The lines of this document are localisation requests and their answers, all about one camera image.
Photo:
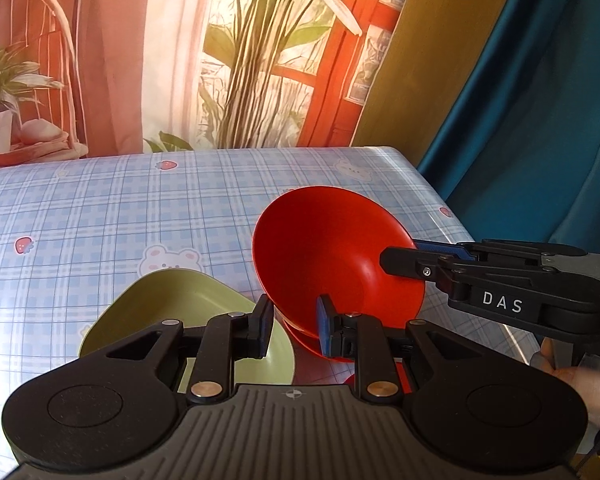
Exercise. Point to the yellow wooden board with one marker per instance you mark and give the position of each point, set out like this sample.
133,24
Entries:
420,70

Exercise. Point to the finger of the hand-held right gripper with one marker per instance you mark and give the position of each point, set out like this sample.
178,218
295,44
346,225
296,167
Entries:
405,262
440,247

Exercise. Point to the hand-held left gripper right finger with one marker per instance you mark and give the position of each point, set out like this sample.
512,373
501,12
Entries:
323,327

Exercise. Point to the green plate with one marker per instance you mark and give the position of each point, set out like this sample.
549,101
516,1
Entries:
155,300

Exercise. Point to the printed wall tapestry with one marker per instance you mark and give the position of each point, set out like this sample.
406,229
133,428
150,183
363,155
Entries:
145,50

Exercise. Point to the blue checked tablecloth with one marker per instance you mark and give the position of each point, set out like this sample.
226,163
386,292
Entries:
105,220

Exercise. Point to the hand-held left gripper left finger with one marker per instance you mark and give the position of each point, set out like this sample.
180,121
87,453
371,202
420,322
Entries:
268,327

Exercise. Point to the blue curtain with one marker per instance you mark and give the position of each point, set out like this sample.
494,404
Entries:
540,125

